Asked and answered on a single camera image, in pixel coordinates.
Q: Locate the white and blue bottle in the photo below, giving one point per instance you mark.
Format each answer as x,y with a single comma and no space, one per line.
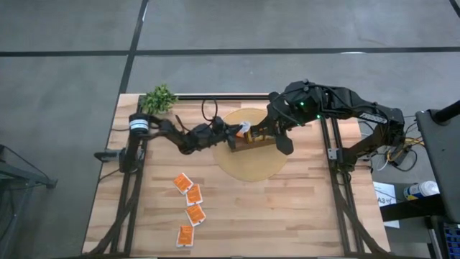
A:
422,190

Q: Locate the yellow tea bag packet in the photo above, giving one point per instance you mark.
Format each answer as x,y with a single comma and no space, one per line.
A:
248,136

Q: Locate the round woven straw placemat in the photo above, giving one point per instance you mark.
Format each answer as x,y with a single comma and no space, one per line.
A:
251,165

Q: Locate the brown wooden tea box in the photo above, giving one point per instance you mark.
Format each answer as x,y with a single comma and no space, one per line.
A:
248,146

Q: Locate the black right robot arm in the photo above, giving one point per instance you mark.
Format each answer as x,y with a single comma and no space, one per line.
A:
359,108

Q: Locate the black pole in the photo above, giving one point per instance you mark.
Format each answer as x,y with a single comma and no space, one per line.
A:
447,113

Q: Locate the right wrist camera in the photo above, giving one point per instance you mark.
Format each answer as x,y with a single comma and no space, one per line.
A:
298,95

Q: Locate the black cart shelf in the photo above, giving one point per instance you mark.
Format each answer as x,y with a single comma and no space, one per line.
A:
406,210

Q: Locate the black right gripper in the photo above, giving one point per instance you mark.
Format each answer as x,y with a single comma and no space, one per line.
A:
282,126

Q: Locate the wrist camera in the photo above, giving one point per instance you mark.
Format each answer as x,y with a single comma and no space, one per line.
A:
298,95
205,135

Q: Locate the dark metal stand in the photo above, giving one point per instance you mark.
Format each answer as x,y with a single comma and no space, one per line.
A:
21,178

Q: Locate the silver metal bracket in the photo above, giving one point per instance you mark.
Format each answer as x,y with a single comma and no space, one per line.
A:
332,154

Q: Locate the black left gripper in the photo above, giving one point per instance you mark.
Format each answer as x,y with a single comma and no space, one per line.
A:
221,126

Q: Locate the black power strip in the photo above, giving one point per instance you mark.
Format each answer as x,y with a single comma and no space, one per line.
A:
397,154

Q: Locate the white paper sheet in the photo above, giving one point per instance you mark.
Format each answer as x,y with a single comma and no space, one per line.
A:
384,196

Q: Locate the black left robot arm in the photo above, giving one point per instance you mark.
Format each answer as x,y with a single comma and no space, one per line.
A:
172,136

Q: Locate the dark grey cart top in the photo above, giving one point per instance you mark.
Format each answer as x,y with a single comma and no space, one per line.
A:
442,162

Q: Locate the green plant in white pot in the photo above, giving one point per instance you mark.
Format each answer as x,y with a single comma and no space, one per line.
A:
158,99

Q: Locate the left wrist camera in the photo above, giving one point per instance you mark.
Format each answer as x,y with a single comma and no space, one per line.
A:
205,135

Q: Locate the orange tea bag packet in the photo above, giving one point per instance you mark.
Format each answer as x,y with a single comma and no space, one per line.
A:
185,236
183,182
196,215
194,195
245,126

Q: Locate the black aluminium table frame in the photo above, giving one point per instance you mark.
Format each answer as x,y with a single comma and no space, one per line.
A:
233,97

